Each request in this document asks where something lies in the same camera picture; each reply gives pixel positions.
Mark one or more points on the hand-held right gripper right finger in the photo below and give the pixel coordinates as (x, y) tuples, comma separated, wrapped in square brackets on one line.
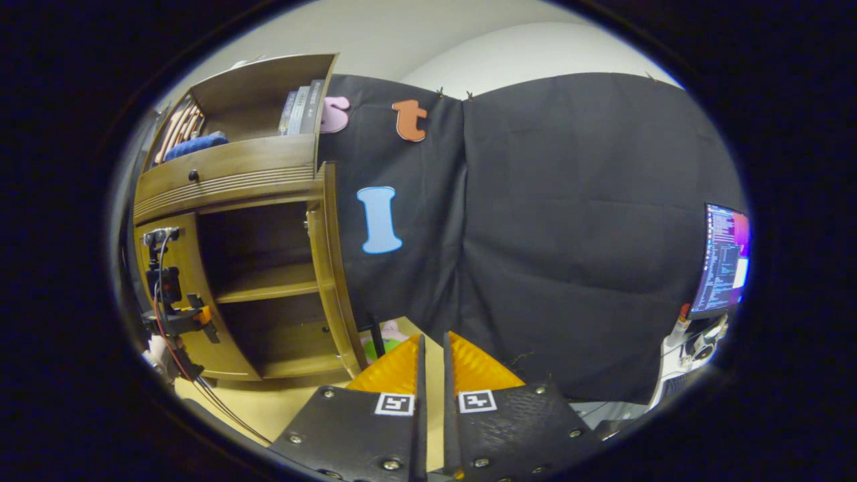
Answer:
[(450, 428)]

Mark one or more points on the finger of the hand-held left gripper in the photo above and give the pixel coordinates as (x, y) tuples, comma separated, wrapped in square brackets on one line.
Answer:
[(203, 316)]

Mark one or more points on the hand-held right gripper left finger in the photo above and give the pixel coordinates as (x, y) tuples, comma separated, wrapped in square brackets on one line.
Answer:
[(422, 428)]

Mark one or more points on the wooden double-door shoe cabinet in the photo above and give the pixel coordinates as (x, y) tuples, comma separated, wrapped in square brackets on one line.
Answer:
[(254, 87)]

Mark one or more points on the wooden cabinet drawer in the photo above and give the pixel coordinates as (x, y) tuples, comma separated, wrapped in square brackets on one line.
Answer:
[(254, 164)]

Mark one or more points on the wooden inner shelf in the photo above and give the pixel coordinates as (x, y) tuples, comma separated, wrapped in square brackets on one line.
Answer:
[(268, 281)]

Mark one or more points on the pink and green plush toy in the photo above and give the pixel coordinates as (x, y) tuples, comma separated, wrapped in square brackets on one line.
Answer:
[(392, 335)]

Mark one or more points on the blue cushion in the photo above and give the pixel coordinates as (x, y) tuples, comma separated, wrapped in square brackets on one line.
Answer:
[(197, 145)]

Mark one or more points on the black backdrop cloth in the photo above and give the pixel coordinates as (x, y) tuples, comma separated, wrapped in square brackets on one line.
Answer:
[(569, 234)]

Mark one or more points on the white bottle with red cap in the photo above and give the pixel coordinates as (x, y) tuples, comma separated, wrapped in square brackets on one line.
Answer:
[(681, 325)]

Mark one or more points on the computer monitor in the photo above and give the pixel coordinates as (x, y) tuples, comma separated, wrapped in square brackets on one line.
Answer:
[(720, 261)]

